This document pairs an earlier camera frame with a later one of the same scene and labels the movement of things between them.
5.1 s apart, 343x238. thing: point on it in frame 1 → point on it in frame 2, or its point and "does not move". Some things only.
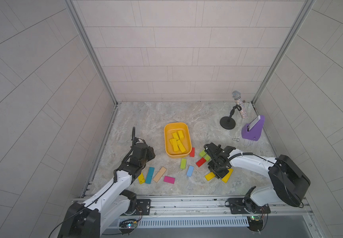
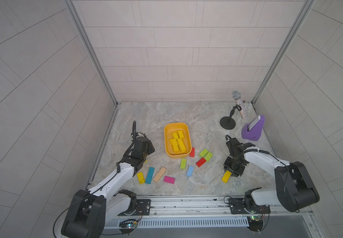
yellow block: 228,175 does not move
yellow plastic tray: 177,138 does not move
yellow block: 174,144 does not move
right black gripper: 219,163 → 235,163
